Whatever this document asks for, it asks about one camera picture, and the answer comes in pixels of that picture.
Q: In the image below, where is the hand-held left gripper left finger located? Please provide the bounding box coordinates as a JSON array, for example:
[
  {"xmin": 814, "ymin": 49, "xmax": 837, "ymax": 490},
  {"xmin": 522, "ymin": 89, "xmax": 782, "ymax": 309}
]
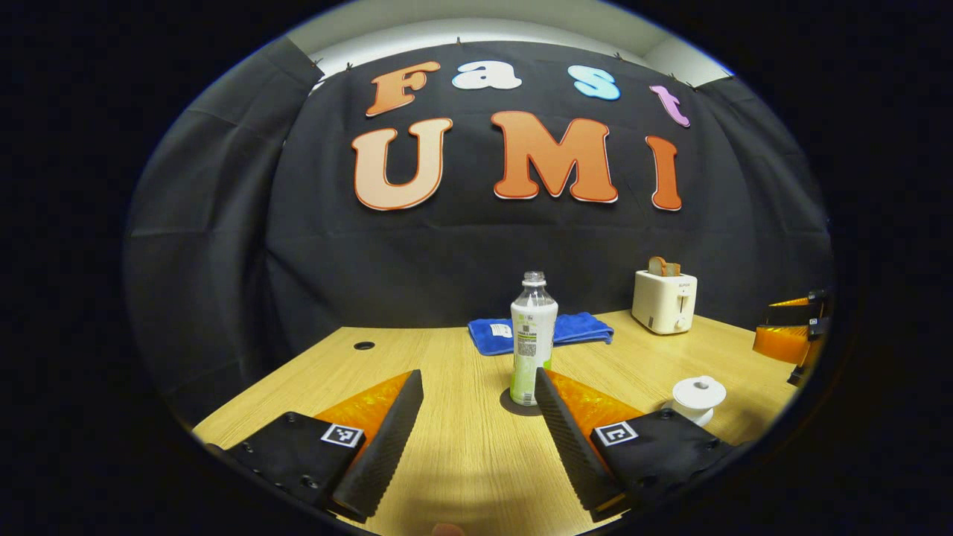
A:
[{"xmin": 203, "ymin": 368, "xmax": 425, "ymax": 524}]

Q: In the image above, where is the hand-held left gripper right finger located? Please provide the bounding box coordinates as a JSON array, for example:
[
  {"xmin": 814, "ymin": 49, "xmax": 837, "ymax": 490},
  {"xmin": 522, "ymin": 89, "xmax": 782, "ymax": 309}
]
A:
[{"xmin": 532, "ymin": 367, "xmax": 745, "ymax": 525}]

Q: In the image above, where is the dark brown round coaster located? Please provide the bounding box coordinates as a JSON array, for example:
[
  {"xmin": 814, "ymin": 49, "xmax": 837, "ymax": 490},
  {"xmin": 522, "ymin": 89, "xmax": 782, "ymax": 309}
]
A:
[{"xmin": 499, "ymin": 386, "xmax": 545, "ymax": 418}]

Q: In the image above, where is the white teacup lid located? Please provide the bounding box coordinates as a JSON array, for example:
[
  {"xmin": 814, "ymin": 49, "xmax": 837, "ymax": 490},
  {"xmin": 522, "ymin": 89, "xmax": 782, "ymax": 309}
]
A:
[{"xmin": 672, "ymin": 375, "xmax": 727, "ymax": 409}]

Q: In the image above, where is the clear green-label water bottle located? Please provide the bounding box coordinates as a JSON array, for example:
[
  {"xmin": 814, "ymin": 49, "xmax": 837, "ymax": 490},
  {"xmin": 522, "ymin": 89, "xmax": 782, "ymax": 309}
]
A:
[{"xmin": 509, "ymin": 271, "xmax": 560, "ymax": 407}]

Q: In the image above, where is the blue towel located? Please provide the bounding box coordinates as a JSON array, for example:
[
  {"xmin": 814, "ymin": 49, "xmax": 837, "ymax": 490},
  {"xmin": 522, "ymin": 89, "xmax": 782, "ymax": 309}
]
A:
[{"xmin": 467, "ymin": 311, "xmax": 616, "ymax": 357}]

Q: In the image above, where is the cream toaster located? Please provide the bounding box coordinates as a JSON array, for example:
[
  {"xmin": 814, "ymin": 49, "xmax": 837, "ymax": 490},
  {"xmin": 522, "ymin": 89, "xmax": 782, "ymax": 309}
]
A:
[{"xmin": 631, "ymin": 269, "xmax": 700, "ymax": 336}]

